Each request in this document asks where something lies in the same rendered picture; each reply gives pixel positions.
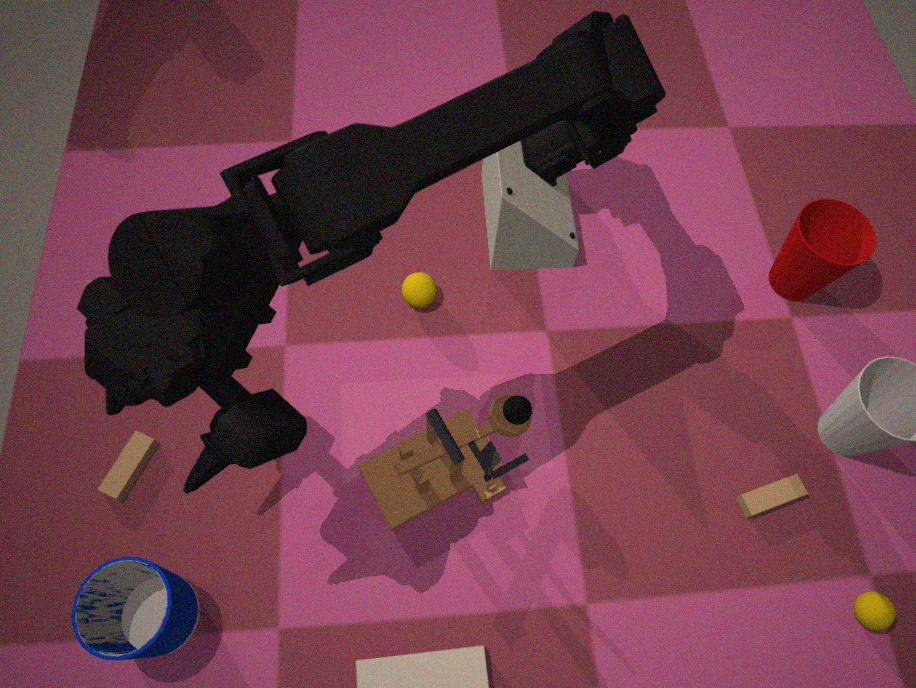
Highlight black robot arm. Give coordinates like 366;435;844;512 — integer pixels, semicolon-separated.
84;10;666;407

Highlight red cup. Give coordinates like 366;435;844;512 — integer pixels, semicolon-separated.
769;199;876;302

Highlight blue mug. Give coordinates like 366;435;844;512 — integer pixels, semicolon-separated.
72;556;200;661

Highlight yellow ball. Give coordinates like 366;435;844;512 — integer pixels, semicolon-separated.
854;592;896;631
402;272;437;307

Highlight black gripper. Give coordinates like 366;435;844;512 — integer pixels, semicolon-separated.
77;276;308;494

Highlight black ball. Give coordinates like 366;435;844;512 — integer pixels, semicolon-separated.
503;395;532;425

